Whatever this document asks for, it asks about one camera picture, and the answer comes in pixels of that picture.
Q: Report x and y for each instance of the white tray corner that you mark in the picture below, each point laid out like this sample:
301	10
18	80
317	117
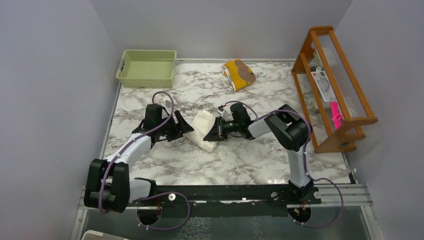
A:
96	235

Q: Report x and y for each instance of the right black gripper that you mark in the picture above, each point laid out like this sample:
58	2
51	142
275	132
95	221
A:
217	133

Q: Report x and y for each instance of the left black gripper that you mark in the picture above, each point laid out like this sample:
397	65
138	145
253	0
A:
179	128

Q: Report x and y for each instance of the wooden rack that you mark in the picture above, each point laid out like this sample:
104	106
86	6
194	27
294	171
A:
321	48

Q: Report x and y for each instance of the green plastic basket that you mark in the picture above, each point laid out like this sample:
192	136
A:
142	68

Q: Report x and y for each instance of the white towel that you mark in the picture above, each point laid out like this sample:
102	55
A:
202	123

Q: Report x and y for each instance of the yellow bear towel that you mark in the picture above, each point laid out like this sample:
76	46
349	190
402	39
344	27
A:
238	74

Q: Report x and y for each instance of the white paper package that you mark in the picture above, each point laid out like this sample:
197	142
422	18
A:
323	85

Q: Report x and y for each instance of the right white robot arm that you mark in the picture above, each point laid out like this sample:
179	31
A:
291	130

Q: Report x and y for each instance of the pink clip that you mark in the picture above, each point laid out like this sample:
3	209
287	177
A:
337	117

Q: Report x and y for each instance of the aluminium frame rail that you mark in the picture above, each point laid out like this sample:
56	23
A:
329	195

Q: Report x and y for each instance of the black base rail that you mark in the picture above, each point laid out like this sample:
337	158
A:
176	205

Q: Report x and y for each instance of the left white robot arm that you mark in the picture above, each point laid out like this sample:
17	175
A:
109	187

